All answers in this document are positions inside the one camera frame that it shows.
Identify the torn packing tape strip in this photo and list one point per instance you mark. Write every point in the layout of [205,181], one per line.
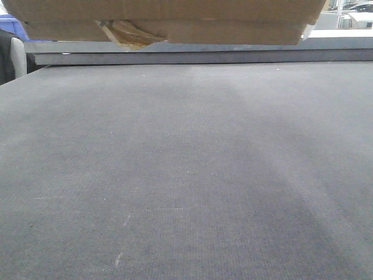
[124,34]

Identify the blue bin far left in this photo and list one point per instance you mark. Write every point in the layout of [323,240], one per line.
[12,25]

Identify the grey chair with black jacket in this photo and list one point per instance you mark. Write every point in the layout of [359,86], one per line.
[13,57]

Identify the brown cardboard box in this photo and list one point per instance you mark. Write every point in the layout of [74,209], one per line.
[251,11]
[176,31]

